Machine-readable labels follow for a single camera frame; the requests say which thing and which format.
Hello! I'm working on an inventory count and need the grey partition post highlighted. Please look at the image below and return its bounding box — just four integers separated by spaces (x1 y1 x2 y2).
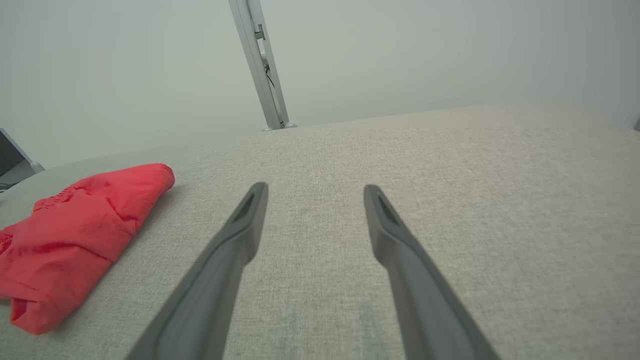
228 0 298 132

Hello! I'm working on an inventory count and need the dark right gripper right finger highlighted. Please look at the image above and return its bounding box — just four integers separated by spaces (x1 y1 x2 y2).
363 184 502 360

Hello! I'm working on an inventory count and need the grey framed dark panel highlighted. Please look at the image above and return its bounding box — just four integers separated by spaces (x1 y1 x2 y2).
0 128 46 194

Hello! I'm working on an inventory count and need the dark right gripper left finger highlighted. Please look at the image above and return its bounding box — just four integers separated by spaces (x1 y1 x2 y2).
125 182 269 360

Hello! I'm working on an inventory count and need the red jersey with white trim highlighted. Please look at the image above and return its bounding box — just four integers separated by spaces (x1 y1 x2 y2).
0 163 176 336

